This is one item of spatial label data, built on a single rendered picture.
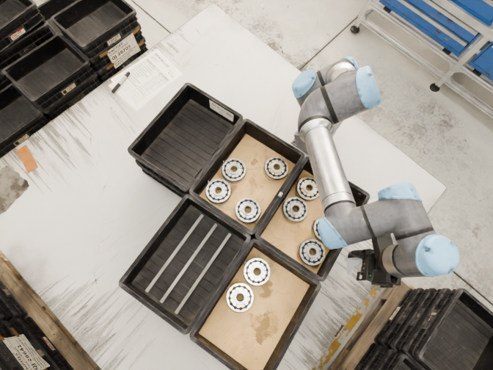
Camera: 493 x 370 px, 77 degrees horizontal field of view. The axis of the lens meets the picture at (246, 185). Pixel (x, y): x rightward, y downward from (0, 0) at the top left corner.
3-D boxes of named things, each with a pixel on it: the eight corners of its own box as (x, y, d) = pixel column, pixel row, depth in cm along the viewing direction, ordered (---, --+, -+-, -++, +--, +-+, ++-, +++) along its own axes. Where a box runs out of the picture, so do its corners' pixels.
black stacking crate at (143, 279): (190, 200, 128) (187, 193, 118) (249, 241, 125) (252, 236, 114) (127, 284, 117) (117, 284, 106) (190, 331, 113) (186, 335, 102)
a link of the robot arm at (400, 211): (359, 195, 66) (378, 245, 63) (414, 176, 62) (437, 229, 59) (362, 199, 73) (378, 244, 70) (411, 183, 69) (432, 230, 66)
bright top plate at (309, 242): (308, 233, 122) (309, 233, 122) (329, 249, 121) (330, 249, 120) (294, 254, 120) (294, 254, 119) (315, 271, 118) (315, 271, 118)
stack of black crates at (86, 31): (127, 38, 233) (104, -18, 190) (153, 62, 228) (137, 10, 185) (83, 69, 222) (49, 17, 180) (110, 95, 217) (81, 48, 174)
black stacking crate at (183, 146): (190, 97, 144) (187, 81, 133) (243, 130, 140) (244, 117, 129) (134, 161, 132) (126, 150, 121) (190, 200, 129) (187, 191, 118)
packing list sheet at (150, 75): (155, 46, 165) (154, 45, 164) (185, 73, 161) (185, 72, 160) (105, 83, 156) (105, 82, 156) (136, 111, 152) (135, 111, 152)
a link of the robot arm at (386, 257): (392, 238, 69) (427, 248, 69) (381, 241, 73) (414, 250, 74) (389, 271, 66) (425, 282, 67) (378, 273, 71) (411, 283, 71)
